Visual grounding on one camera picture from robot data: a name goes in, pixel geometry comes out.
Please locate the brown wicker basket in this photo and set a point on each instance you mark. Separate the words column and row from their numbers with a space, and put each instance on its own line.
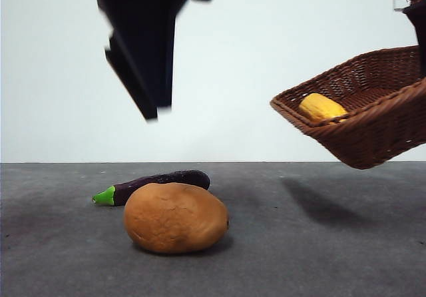
column 366, row 137

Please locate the yellow corn cob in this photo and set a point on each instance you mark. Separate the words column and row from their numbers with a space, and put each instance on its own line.
column 319, row 107

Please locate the purple eggplant with green stem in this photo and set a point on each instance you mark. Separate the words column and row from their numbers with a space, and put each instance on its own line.
column 159, row 180

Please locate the brown potato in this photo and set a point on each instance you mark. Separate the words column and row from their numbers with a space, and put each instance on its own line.
column 173, row 217

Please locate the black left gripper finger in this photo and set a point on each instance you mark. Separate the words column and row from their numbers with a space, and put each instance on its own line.
column 143, row 27
column 133, row 84

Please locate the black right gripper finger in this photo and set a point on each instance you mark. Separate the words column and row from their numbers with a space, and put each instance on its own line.
column 420, row 37

